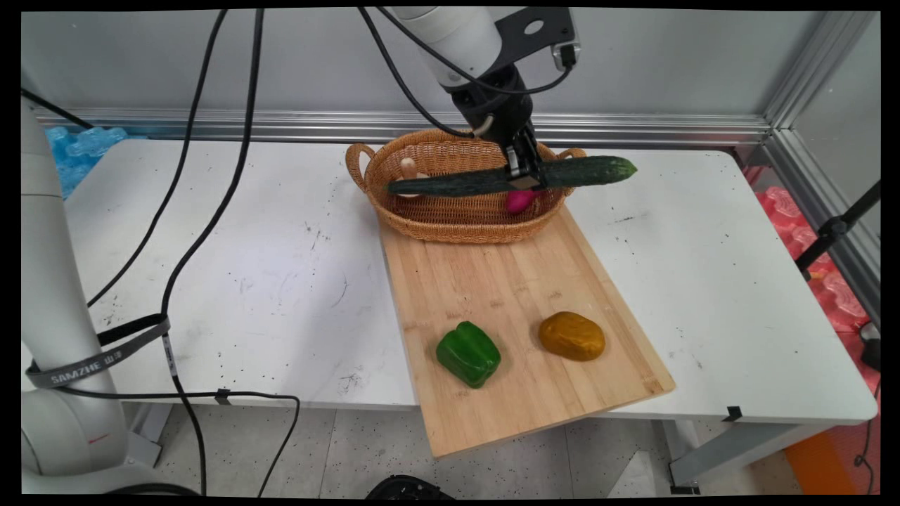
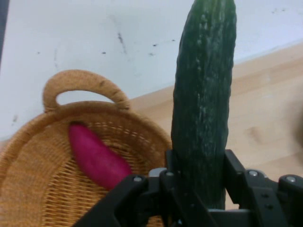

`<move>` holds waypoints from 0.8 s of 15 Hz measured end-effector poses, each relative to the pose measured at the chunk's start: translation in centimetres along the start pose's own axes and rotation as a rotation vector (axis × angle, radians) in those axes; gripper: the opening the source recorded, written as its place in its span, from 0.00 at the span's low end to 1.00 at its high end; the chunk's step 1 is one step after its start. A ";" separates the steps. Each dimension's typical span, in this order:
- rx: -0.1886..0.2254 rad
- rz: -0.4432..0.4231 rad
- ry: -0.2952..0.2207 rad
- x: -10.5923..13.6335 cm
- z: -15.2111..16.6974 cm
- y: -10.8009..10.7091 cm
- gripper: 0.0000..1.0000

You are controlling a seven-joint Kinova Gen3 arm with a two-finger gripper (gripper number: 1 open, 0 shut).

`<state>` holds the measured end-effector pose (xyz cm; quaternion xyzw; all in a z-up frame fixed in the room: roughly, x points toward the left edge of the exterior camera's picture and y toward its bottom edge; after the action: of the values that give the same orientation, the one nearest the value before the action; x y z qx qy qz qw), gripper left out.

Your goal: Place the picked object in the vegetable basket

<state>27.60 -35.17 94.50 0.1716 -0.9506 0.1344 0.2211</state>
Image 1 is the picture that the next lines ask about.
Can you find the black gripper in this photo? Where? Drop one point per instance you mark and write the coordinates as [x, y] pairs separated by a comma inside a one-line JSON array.
[[503, 109]]

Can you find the long dark green cucumber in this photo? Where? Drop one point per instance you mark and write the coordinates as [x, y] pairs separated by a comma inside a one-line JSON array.
[[590, 171]]

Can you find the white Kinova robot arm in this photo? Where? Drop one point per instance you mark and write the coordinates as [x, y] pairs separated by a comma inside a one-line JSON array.
[[56, 281]]

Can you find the purple toy sweet potato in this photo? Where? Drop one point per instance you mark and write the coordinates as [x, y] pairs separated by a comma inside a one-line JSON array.
[[519, 202]]

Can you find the woven wicker basket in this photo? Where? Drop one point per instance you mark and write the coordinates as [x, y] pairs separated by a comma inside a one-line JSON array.
[[464, 218]]

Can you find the beige toy mushroom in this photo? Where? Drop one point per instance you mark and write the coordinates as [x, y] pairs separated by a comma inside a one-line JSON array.
[[408, 167]]

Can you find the wooden cutting board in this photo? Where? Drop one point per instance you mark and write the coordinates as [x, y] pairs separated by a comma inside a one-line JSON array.
[[520, 295]]

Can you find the brown toy potato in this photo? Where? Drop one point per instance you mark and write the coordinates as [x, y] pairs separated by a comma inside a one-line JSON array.
[[572, 337]]

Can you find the green toy bell pepper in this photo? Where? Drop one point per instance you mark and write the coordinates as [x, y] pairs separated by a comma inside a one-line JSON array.
[[469, 355]]

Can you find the black tripod stand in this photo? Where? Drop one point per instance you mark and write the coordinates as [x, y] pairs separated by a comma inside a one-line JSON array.
[[833, 228]]

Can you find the small black tape piece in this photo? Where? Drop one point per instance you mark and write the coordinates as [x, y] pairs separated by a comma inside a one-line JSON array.
[[733, 414], [223, 396]]

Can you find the pink foam mat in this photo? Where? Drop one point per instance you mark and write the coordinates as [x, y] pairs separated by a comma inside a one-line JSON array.
[[840, 299]]

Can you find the round black floor object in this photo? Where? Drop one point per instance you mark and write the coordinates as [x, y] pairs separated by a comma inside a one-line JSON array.
[[408, 487]]

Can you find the small black device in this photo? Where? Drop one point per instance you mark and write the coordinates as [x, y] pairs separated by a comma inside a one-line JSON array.
[[872, 348]]

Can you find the orange floor mat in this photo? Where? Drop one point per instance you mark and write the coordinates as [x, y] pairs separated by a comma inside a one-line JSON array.
[[819, 464]]

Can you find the blue foam mat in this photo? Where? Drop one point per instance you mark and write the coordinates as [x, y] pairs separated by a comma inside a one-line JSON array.
[[81, 151]]

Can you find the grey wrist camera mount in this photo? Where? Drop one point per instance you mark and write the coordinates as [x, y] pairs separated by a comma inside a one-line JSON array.
[[538, 31]]

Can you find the horizontal aluminium frame rail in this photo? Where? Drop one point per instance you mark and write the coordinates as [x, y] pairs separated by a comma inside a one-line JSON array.
[[281, 126]]

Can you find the aluminium side frame rail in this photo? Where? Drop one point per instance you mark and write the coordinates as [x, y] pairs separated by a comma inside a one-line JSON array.
[[830, 204]]

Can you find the aluminium frame corner post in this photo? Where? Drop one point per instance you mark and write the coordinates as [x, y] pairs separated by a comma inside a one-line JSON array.
[[819, 67]]

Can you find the grey table leg frame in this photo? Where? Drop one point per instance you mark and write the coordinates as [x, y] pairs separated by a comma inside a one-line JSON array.
[[731, 450]]

